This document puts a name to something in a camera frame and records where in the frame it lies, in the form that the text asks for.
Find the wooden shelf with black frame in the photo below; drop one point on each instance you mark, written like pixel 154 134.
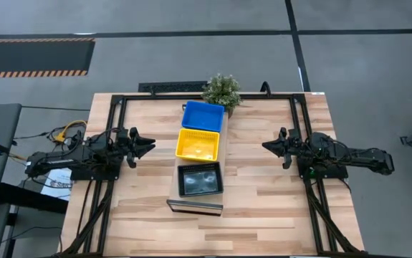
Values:
pixel 223 150

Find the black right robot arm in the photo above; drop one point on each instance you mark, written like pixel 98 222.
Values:
pixel 352 157

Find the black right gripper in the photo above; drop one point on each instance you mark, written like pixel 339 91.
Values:
pixel 297 145

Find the black plastic basket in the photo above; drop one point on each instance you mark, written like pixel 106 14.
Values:
pixel 200 179

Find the white printed paper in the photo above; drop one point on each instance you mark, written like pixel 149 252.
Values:
pixel 60 184

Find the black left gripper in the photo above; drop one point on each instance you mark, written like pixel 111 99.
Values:
pixel 124 143

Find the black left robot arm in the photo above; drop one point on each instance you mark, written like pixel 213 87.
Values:
pixel 66 157

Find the yellow plastic basket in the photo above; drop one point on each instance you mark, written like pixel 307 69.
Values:
pixel 197 145

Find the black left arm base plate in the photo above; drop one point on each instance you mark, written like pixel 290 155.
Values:
pixel 84 176

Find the black hazard-striped floor mat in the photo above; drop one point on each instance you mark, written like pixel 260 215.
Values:
pixel 30 53

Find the small potted green plant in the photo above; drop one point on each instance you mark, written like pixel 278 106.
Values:
pixel 221 93

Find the black perforated metal plate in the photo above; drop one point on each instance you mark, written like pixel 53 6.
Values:
pixel 173 86

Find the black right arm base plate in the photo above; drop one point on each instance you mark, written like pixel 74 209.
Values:
pixel 331 175

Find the blue plastic basket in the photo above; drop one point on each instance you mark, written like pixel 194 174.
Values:
pixel 202 116

